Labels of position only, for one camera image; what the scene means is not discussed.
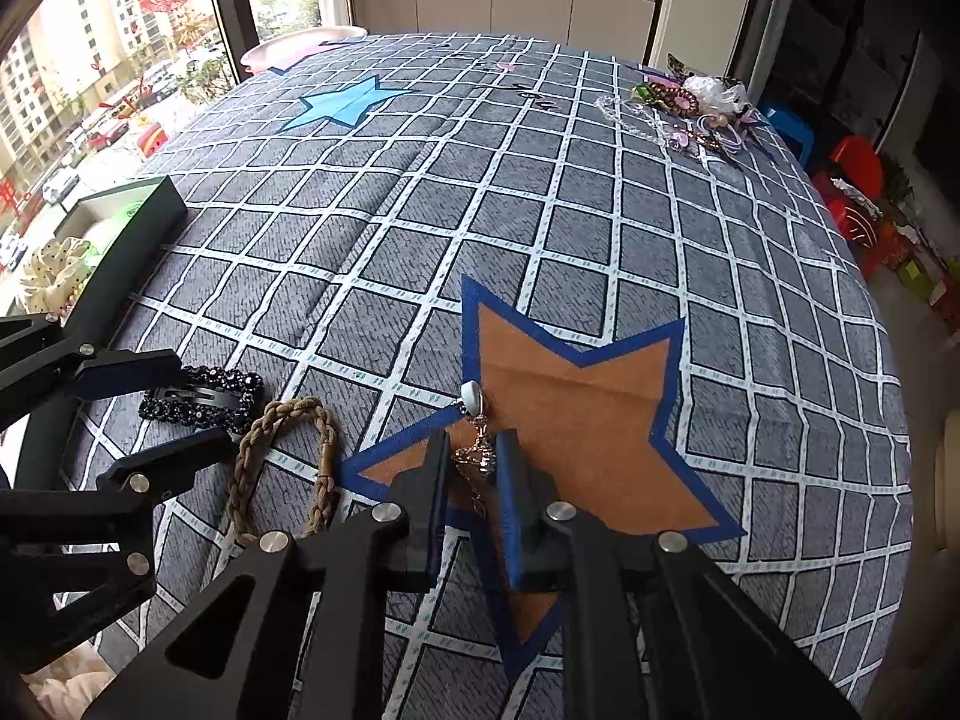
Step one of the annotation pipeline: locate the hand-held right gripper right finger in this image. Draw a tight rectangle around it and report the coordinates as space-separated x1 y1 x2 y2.
495 429 860 720

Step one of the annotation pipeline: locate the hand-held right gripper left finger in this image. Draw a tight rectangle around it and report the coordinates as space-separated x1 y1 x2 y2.
82 433 453 720

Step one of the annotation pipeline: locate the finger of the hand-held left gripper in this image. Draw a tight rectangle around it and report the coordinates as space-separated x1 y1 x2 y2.
0 427 234 677
0 313 182 436

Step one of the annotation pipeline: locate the black rhinestone hair clip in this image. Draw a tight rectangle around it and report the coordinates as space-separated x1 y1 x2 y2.
138 365 266 437

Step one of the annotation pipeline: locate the dark green storage box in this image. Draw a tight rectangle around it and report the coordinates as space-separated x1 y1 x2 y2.
11 175 189 485

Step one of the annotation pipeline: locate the white polka dot scrunchie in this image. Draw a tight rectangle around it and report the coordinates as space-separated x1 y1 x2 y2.
18 235 92 314

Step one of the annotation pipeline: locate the brown braided hair band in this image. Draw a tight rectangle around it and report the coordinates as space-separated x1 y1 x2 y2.
224 397 341 545

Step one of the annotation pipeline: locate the grey plaid bed sheet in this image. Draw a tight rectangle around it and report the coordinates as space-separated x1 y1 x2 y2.
52 31 916 720

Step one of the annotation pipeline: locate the pink round tray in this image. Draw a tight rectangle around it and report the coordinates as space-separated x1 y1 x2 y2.
240 24 369 77

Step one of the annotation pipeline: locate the pile of hair accessories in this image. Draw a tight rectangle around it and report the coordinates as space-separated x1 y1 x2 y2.
596 52 775 164

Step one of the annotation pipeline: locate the white plastic bag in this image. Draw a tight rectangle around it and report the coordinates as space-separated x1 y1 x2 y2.
685 75 752 119

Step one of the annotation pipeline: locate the blue plastic stool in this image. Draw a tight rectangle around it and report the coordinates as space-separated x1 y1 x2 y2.
757 106 816 167

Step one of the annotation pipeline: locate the red plastic chair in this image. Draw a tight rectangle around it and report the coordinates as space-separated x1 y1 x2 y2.
812 136 902 280

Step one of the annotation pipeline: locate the white low cabinet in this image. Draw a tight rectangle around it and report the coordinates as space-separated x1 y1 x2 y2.
347 0 670 66

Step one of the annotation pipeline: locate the brown spiral hair tie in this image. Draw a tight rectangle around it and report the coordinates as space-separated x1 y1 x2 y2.
647 82 699 115

